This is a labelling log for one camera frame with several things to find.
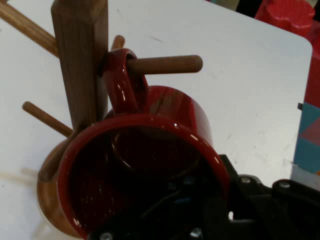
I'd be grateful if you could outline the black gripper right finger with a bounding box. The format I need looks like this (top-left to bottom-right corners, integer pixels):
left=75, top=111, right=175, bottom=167
left=219, top=154, right=320, bottom=240

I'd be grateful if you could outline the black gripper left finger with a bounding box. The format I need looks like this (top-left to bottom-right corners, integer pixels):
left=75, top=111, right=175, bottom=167
left=86, top=174, right=231, bottom=240

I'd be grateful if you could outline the red enamel mug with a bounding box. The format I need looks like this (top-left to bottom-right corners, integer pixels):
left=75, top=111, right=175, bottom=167
left=57, top=47, right=231, bottom=240

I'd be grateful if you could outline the teal foam floor mat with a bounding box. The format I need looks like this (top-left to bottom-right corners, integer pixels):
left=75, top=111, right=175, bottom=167
left=292, top=101, right=320, bottom=175

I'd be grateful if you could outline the brown wooden mug tree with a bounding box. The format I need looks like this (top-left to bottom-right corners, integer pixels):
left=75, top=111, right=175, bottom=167
left=0, top=0, right=204, bottom=239

